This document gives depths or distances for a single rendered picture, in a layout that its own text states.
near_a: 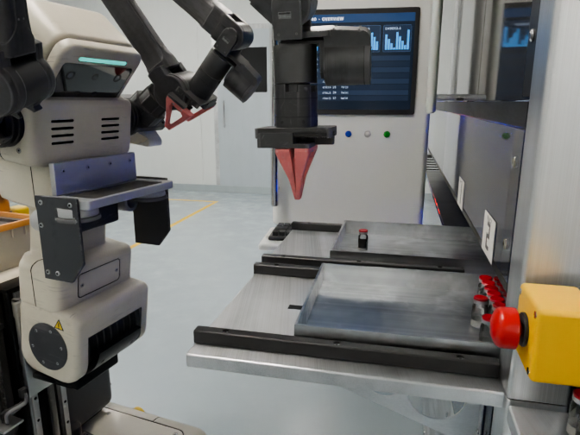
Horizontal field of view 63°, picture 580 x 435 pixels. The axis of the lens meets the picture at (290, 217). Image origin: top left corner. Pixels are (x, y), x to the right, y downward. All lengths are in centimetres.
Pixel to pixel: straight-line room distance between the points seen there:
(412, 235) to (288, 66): 70
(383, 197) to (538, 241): 105
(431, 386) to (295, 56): 44
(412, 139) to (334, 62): 96
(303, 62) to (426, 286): 47
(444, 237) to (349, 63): 70
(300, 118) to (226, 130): 587
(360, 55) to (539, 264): 31
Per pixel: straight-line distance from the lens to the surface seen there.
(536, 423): 60
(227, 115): 647
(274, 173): 152
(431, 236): 122
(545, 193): 54
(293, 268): 92
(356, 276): 90
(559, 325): 49
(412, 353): 64
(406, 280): 90
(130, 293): 114
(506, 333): 50
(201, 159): 667
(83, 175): 101
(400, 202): 158
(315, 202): 158
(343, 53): 62
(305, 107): 63
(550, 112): 54
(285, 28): 61
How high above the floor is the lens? 121
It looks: 14 degrees down
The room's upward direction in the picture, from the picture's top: straight up
